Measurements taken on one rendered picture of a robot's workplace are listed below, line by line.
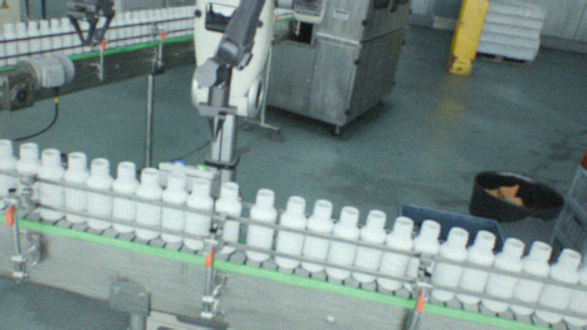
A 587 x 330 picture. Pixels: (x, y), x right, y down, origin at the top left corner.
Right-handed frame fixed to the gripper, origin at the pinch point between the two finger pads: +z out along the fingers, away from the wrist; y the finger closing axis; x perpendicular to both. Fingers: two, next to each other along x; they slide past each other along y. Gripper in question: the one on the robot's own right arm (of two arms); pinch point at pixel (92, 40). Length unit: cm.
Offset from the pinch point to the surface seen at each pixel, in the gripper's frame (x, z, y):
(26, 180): -5.1, 28.6, 21.0
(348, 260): 69, 34, 18
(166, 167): 20.6, 28.1, 2.3
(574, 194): 204, 90, -188
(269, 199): 49, 24, 17
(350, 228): 68, 26, 18
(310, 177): 45, 140, -250
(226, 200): 40, 26, 17
